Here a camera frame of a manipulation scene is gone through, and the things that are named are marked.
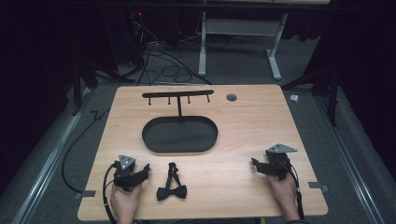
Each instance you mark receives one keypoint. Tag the grey tape piece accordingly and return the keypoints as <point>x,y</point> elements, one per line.
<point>85,194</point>
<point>317,186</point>

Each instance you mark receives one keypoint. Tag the person's left hand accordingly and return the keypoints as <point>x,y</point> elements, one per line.
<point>125,200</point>

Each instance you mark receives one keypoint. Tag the grey table grommet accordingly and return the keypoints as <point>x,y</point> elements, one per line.
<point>231,97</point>

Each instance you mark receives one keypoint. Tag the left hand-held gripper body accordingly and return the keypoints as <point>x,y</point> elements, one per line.
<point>125,174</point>

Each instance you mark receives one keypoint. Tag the black bow tie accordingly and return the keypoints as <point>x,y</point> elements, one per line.
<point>172,191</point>

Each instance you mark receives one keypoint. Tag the metal floor rail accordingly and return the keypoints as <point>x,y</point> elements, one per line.
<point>351,155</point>
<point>53,155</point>

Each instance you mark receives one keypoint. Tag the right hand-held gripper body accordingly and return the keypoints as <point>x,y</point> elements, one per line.
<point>278,160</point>

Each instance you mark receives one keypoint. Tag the dark computer case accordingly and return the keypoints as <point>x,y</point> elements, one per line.
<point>124,34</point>

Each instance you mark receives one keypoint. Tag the black stand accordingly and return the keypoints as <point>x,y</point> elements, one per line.
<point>81,74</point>
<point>330,90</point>

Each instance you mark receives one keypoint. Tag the white desk frame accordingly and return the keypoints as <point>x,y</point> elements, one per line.
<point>243,27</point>

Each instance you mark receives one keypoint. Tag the black hook rack with tray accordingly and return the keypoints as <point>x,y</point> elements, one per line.
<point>179,134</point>

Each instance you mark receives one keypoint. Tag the person's right hand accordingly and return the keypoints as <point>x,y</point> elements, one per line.
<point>284,193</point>

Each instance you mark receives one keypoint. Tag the white crumpled paper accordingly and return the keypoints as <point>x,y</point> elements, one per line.
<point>294,98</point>

